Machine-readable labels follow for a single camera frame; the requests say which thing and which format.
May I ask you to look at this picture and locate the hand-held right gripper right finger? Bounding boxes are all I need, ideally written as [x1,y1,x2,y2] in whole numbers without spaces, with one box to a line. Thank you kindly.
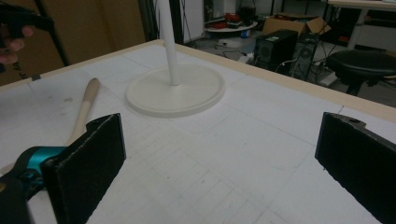
[314,111,396,224]

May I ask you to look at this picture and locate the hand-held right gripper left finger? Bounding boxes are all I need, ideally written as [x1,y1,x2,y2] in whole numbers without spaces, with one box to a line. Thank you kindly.
[39,113,127,224]

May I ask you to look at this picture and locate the black metal stand pole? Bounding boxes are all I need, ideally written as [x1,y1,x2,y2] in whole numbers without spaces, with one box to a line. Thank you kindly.
[33,0,70,67]

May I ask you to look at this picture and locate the brown cardboard panel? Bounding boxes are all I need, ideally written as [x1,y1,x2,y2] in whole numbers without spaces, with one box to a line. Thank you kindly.
[0,0,147,88]

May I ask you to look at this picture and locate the black round stool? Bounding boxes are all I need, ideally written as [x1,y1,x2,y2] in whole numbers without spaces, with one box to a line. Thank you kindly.
[325,49,396,97]

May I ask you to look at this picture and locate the dark mesh-front computer tower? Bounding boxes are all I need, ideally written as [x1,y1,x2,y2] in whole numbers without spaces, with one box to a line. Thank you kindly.
[290,32,321,81]

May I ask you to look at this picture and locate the white stand with round base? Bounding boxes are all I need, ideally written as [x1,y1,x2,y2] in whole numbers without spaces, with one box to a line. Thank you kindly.
[125,0,226,119]

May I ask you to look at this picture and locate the black computer tower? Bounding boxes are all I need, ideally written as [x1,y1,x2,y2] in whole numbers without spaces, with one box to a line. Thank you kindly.
[253,29,299,75]

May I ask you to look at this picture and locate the light desk with white leg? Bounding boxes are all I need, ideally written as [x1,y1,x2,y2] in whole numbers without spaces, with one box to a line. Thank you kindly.
[326,0,396,51]

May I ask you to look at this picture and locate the open cardboard box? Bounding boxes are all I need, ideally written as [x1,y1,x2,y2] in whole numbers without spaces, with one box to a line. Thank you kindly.
[262,12,332,36]

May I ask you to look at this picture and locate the white round low table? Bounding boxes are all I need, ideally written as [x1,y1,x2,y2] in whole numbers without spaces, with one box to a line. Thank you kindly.
[205,21,259,34]

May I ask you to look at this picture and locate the red items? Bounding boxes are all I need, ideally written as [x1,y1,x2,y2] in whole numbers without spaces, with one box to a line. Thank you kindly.
[208,12,241,30]

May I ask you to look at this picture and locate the wooden handled tool, teal band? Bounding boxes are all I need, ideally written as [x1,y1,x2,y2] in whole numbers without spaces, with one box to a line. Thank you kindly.
[0,77,101,202]

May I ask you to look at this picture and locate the white cable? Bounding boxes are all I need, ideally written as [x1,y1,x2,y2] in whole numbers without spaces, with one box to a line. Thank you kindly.
[274,57,297,75]

